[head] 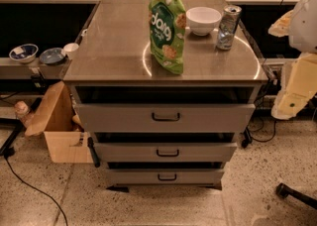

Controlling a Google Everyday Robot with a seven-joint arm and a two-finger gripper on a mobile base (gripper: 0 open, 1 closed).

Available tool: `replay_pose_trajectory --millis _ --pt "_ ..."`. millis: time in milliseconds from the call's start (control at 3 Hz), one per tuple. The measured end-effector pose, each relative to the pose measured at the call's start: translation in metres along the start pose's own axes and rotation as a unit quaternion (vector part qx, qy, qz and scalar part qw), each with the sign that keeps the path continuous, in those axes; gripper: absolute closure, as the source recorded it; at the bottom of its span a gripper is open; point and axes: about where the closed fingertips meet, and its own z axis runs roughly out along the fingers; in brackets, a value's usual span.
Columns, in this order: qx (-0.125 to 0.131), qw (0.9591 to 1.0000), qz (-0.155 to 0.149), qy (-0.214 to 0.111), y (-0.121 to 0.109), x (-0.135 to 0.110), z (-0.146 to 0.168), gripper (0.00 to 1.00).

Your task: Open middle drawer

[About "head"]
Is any grey drawer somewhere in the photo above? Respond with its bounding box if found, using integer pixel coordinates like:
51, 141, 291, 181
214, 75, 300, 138
95, 133, 237, 163
106, 163, 224, 186
74, 86, 257, 134

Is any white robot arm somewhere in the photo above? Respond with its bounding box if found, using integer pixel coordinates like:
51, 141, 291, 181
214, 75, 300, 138
268, 0, 317, 120

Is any grey metal drawer cabinet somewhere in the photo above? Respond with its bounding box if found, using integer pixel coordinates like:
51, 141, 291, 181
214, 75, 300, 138
64, 0, 267, 176

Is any grey bottom drawer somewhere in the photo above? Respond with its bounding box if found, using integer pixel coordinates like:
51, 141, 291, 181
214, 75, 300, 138
106, 163, 224, 186

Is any grey top drawer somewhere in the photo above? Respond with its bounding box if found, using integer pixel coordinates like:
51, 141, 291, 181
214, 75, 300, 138
74, 86, 257, 134

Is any silver drink can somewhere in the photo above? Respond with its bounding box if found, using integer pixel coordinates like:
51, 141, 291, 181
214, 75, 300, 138
216, 5, 242, 51

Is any black chair leg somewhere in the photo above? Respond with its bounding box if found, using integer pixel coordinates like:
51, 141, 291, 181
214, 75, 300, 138
275, 183, 317, 209

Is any green snack bag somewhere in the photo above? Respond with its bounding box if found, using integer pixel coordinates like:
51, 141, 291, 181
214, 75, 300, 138
149, 0, 186, 75

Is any small white cup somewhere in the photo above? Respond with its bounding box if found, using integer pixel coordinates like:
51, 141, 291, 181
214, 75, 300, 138
63, 43, 79, 59

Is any wooden box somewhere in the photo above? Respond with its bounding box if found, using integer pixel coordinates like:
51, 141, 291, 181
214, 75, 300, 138
25, 81, 93, 164

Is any blue grey plate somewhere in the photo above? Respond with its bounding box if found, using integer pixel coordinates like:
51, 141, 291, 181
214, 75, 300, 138
40, 48, 65, 65

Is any grey side shelf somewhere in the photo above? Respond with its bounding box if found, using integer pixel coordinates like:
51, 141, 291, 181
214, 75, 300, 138
0, 57, 70, 79

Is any black cable bundle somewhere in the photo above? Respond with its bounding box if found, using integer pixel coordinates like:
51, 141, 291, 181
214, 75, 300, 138
241, 60, 281, 149

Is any black floor cable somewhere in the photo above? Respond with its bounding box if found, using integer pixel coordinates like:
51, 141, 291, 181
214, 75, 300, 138
3, 147, 69, 226

